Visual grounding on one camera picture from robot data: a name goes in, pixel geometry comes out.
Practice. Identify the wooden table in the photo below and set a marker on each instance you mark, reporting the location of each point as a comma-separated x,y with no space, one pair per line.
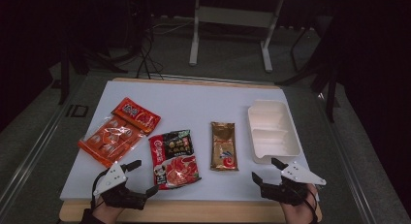
194,211

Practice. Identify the gold foil packet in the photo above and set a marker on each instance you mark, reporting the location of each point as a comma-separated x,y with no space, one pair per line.
223,146

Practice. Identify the white table mat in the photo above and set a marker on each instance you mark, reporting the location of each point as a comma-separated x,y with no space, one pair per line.
194,104

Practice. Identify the person's left hand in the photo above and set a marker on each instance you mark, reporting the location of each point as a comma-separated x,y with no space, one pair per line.
108,212

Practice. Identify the white divided lunch box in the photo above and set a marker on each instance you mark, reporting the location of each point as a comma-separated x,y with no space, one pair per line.
273,130

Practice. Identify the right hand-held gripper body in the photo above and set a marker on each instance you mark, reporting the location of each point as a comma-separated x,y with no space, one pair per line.
287,191

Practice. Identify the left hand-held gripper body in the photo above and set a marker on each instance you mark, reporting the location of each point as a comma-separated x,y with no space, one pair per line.
119,193

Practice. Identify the person's right hand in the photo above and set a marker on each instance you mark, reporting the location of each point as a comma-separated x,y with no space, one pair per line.
299,214

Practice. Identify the white metal desk frame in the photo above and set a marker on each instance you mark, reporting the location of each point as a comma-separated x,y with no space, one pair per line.
232,17

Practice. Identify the orange clear snack packet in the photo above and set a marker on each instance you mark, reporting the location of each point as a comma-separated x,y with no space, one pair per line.
118,133

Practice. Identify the metal floor rail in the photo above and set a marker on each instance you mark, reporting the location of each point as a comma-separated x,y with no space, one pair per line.
29,162
349,166

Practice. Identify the black floor bracket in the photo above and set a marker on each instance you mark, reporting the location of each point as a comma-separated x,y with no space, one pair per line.
77,111

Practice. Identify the black metal stand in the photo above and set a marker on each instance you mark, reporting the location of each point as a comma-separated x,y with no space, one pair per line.
323,65
80,62

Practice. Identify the red and black sauce packet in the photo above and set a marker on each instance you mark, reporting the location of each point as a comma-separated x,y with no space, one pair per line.
174,159

